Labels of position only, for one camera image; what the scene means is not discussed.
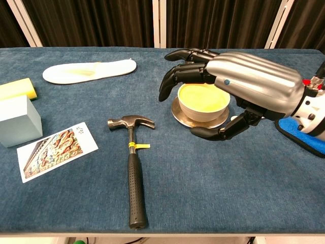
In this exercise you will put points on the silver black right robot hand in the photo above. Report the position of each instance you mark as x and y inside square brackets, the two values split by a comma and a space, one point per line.
[254, 76]

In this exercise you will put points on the off-white ceramic bowl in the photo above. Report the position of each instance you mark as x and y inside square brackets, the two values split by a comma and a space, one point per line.
[200, 114]

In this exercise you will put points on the round metal saucer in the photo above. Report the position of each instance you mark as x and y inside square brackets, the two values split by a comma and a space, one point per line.
[203, 124]

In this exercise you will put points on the bright green round object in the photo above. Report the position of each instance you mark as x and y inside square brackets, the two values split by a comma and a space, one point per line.
[79, 242]

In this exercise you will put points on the black pleated curtain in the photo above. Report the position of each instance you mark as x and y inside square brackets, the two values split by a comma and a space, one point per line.
[89, 23]
[221, 23]
[7, 25]
[307, 25]

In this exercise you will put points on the blue microfibre cloth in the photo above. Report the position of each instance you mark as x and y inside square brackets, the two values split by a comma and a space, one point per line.
[299, 137]

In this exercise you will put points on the dark blue tablecloth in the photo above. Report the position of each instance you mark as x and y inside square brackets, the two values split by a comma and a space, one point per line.
[203, 183]

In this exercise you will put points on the yellow hammer tag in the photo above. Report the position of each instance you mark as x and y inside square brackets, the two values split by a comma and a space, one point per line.
[143, 145]

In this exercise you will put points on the picture postcard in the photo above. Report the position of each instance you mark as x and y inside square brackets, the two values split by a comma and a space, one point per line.
[56, 152]

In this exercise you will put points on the yellow sponge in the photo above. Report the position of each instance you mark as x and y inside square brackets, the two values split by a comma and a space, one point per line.
[17, 87]

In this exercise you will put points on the light blue block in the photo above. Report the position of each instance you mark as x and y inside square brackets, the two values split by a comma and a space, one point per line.
[15, 122]

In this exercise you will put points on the white metal frame post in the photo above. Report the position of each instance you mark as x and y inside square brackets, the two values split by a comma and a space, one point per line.
[279, 23]
[24, 23]
[159, 23]

